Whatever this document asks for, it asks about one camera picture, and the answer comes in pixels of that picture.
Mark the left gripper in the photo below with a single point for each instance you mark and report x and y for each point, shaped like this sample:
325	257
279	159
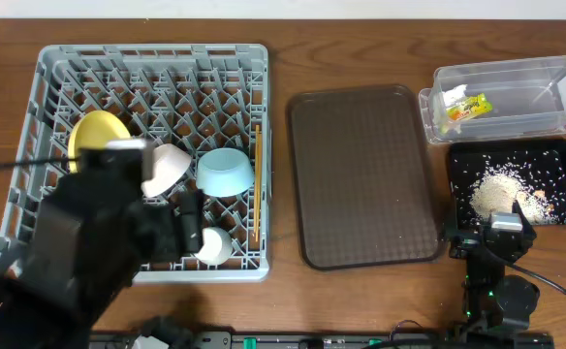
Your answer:
165	233

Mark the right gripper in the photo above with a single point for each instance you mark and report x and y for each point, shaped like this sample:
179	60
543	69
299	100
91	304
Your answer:
483	237

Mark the rice food scraps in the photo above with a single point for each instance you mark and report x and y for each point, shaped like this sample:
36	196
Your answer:
488	182

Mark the small white cup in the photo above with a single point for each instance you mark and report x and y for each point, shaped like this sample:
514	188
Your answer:
217	247

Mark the light blue bowl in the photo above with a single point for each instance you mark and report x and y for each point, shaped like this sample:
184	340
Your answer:
224	172

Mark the yellow plate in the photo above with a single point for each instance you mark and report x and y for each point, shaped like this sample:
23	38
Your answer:
94	131

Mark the green snack wrapper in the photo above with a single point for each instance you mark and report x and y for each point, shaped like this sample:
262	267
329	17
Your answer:
469	107

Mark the white napkin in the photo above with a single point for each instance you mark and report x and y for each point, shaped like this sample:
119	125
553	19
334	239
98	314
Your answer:
442	102

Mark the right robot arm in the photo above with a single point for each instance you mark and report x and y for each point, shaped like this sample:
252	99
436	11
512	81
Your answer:
497	305

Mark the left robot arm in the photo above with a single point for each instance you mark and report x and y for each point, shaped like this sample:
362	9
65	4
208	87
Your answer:
92	235

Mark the black waste tray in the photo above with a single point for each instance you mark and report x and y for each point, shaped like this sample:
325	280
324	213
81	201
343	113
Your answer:
557	145

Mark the grey plastic dish rack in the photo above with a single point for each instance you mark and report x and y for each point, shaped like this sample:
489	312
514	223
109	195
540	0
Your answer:
196	97

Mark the clear plastic bin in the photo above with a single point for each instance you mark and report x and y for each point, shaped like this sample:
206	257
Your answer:
528	97

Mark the dark brown serving tray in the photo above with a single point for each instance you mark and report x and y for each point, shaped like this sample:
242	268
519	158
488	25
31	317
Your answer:
364	188

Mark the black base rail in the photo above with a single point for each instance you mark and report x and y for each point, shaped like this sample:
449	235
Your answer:
162	333

